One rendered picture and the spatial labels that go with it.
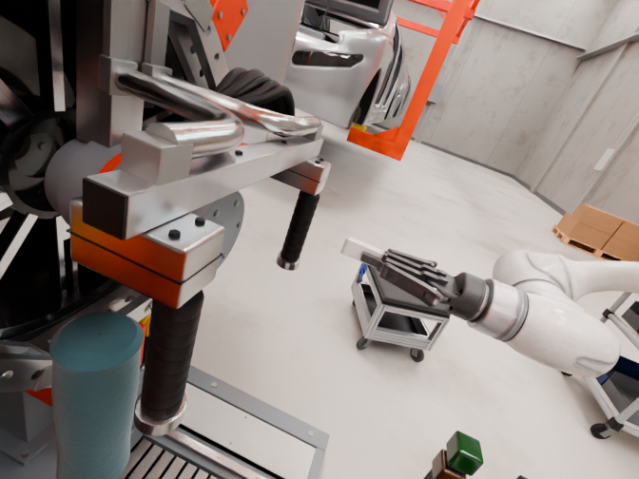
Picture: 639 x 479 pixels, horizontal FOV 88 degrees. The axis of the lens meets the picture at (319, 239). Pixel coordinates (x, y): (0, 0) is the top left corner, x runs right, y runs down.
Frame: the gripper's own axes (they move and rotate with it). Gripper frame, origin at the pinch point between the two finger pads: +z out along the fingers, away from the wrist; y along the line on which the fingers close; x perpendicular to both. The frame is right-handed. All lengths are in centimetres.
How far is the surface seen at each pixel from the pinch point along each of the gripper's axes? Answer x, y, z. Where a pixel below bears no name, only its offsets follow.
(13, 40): 14, -11, 58
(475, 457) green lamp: -17.1, -13.8, -27.0
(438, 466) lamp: -23.4, -12.8, -24.4
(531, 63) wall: 295, 1410, -300
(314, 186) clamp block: 8.4, -2.6, 11.1
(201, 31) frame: 23.8, -5.7, 32.5
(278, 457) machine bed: -75, 9, -2
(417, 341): -69, 84, -42
